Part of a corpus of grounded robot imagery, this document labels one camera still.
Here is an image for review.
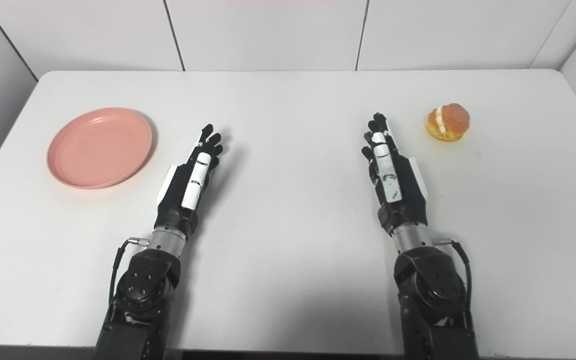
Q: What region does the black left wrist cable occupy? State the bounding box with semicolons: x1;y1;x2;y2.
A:
109;237;150;307

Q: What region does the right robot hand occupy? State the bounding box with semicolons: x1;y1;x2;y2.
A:
361;112;429;237

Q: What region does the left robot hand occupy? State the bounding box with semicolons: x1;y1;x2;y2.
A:
154;123;224;237

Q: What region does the pink round plate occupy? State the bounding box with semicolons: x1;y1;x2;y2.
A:
46;107;153;190

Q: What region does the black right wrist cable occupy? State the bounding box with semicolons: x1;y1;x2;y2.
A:
432;237;473;312

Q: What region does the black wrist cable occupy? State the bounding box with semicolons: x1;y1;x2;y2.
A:
432;237;473;312
109;237;150;307

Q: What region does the cream puff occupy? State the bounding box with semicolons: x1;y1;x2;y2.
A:
426;103;471;143

